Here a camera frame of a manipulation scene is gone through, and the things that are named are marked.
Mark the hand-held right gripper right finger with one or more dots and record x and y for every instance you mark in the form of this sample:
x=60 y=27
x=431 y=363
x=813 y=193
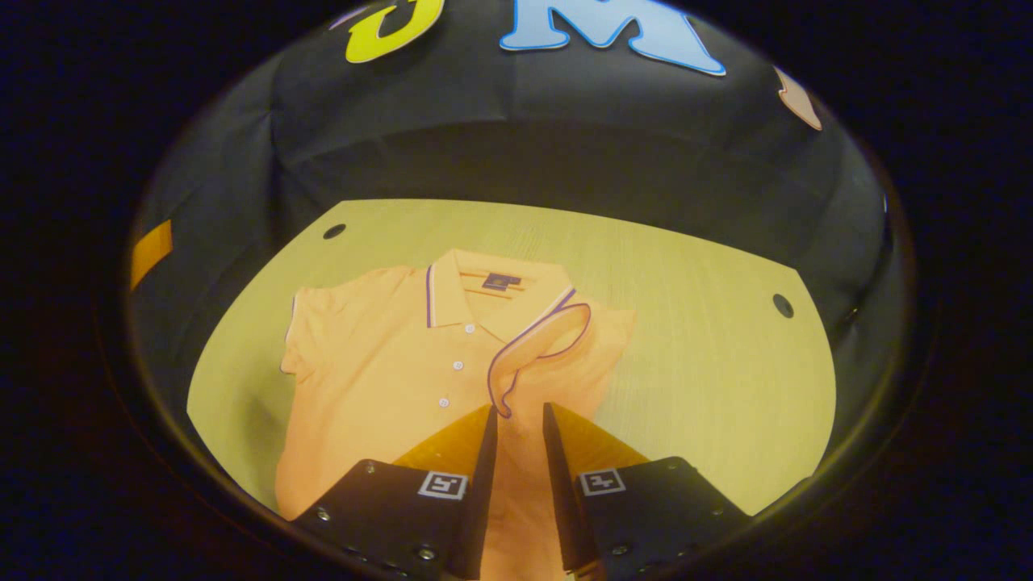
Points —
x=558 y=492

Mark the orange T-shirt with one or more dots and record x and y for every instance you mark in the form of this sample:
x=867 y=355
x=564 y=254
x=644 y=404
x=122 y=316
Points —
x=379 y=363

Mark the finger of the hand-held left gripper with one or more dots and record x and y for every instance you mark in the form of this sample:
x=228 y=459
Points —
x=151 y=252

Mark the black backdrop cloth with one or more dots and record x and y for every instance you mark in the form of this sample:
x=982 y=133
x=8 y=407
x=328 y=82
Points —
x=565 y=137

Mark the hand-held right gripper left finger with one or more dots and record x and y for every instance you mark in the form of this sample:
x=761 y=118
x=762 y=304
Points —
x=483 y=484

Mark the round dark table grommet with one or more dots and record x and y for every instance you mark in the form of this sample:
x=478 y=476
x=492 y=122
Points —
x=783 y=305
x=334 y=231

